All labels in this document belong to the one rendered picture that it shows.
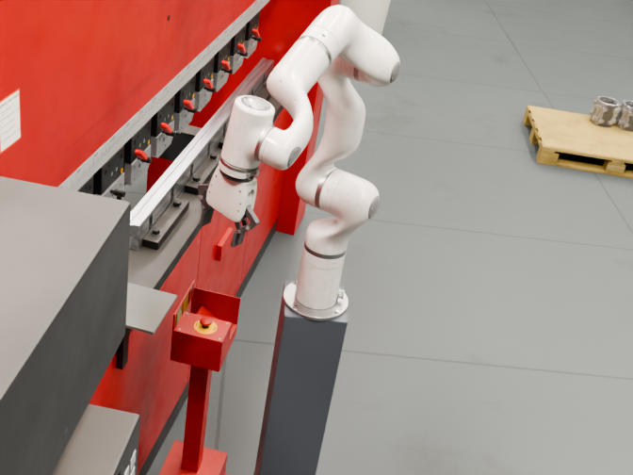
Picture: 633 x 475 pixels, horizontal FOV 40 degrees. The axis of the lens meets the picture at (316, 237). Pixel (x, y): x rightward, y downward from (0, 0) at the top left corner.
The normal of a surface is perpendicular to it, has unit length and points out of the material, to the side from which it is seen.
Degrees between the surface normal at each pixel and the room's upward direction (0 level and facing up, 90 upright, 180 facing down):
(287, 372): 90
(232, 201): 88
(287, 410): 90
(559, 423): 0
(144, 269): 0
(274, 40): 90
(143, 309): 0
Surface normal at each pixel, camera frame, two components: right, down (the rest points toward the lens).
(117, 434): 0.14, -0.84
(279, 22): -0.22, 0.49
